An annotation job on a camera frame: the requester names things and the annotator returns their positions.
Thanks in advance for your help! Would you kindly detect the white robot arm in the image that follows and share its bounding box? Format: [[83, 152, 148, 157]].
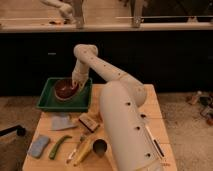
[[72, 44, 164, 171]]

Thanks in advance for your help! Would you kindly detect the silver fork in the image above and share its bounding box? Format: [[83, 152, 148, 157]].
[[66, 134, 86, 164]]

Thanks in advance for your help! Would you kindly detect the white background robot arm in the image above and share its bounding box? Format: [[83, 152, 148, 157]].
[[40, 0, 75, 24]]

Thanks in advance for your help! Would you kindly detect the black chair part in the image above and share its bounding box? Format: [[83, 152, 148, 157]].
[[0, 125, 26, 136]]

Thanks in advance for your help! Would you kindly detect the yellow banana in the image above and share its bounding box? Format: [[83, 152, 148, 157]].
[[73, 139, 93, 167]]

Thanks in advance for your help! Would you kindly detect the spoon with black handle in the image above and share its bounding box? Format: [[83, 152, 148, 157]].
[[145, 125, 165, 158]]

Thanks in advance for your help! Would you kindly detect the blue sponge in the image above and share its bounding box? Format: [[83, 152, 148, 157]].
[[28, 135, 50, 158]]

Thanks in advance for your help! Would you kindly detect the silver metal cup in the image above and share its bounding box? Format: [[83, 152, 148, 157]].
[[93, 139, 107, 157]]

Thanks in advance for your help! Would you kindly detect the green plastic tray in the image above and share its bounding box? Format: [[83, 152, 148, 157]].
[[37, 77, 92, 112]]

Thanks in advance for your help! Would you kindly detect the grey folded cloth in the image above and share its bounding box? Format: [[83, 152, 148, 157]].
[[51, 113, 76, 131]]

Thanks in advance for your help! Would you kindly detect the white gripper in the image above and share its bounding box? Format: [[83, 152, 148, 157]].
[[72, 62, 89, 91]]

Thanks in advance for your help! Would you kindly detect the dark red bowl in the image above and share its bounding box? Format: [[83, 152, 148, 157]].
[[54, 78, 79, 101]]

